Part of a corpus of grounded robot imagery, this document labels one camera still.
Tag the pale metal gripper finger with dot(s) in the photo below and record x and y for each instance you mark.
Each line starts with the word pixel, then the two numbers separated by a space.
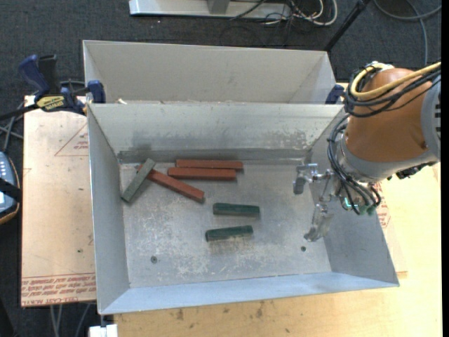
pixel 304 172
pixel 320 223

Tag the dark green flat block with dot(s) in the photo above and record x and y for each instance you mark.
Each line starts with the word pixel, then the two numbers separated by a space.
pixel 236 210
pixel 228 233

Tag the grey-green flat block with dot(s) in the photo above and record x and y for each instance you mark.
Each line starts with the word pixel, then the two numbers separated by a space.
pixel 137 181

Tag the black cylinder on white bracket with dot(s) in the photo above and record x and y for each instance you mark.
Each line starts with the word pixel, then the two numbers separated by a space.
pixel 410 171

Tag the grey metal bin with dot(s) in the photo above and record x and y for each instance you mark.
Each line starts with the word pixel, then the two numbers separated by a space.
pixel 245 258

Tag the red-brown flat block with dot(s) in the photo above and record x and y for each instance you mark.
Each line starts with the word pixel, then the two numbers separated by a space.
pixel 201 173
pixel 177 185
pixel 209 164

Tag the brown cardboard board, red print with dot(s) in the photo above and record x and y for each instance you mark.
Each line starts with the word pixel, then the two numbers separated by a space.
pixel 56 205

